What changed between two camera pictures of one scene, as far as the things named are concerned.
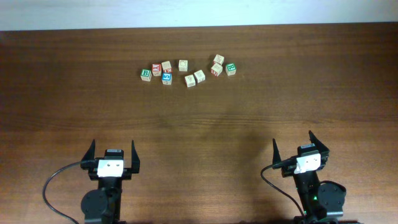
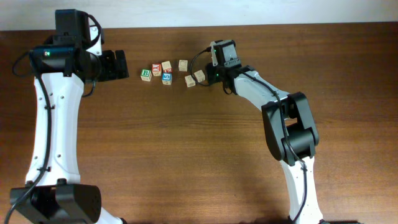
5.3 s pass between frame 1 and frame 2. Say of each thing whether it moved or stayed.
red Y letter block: stayed
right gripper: moved
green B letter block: stayed
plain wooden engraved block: stayed
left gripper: moved
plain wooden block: stayed
